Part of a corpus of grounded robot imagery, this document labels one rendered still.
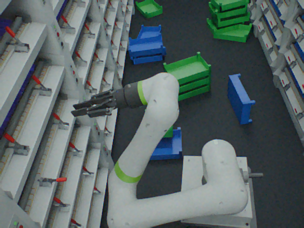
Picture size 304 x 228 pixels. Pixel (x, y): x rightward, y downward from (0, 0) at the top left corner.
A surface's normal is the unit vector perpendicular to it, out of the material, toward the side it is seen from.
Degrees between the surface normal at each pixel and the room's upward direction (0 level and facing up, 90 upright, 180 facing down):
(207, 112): 0
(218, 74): 0
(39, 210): 17
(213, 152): 12
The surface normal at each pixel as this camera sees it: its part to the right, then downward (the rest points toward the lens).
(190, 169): -0.16, -0.69
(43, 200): 0.16, -0.68
